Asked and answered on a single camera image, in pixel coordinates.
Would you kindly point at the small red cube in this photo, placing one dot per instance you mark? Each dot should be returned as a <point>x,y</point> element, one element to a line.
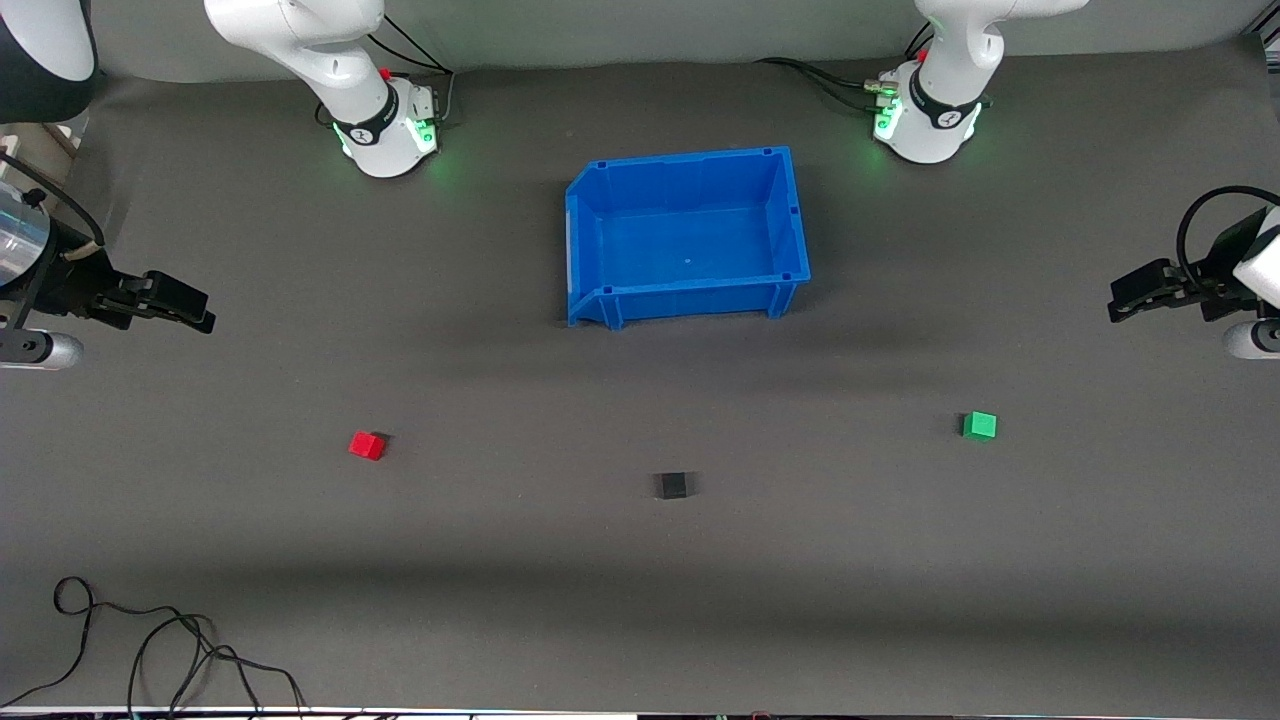
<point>366,446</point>

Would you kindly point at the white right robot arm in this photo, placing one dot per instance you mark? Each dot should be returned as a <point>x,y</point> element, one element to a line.
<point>300,40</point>

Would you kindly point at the blue plastic storage bin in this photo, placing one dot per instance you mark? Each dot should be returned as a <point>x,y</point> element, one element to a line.
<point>690,240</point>

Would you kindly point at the small black cube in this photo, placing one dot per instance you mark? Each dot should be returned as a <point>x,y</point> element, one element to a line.
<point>672,486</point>

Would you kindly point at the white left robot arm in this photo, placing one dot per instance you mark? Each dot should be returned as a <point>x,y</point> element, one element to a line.
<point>945,110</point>

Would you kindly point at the beige cardboard box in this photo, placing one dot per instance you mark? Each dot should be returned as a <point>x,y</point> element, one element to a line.
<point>40,138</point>

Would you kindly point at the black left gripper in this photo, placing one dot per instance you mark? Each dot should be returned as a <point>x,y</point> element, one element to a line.
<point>1203,287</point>

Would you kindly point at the small green cube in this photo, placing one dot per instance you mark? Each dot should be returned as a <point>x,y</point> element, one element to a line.
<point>980,425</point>

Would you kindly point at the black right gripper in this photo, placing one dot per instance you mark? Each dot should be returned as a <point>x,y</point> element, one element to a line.
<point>68,283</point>

